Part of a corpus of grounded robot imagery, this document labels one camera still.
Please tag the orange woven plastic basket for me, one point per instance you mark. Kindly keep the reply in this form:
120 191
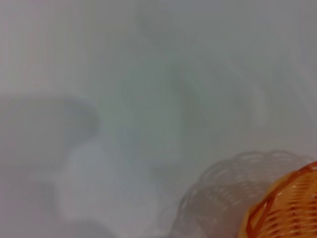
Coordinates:
287 205

